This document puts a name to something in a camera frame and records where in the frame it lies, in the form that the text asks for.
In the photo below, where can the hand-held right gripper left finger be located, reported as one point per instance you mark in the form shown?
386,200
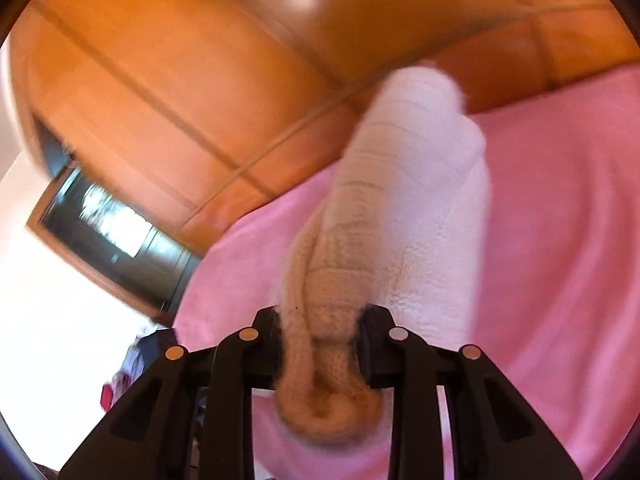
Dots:
270,345

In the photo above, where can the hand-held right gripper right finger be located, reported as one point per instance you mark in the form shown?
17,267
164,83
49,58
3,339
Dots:
367,355

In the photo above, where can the white knitted sweater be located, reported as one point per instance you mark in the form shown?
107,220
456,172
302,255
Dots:
400,200

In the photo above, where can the wood-framed mirror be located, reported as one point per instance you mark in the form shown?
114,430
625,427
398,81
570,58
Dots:
110,230

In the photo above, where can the pink blanket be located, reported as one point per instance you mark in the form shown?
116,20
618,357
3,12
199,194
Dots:
550,260

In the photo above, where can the wooden wardrobe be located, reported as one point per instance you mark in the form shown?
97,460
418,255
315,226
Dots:
250,70

